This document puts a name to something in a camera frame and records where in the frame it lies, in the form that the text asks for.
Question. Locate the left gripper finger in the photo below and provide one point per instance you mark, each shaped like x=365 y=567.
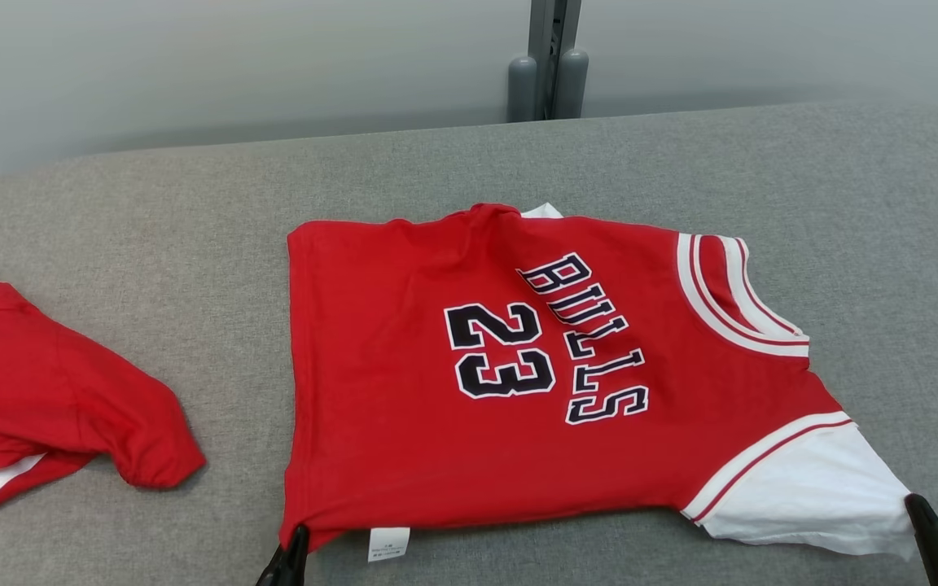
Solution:
x=290 y=566

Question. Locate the red Bulls jersey shirt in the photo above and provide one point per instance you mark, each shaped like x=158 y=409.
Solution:
x=396 y=407

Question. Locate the grey metal partition post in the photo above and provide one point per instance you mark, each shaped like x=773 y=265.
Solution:
x=541 y=32

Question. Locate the grey cylindrical post foot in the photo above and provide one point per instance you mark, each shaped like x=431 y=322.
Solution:
x=572 y=85
x=522 y=89

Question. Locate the red Bulls shorts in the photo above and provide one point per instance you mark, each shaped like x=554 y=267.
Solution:
x=37 y=382

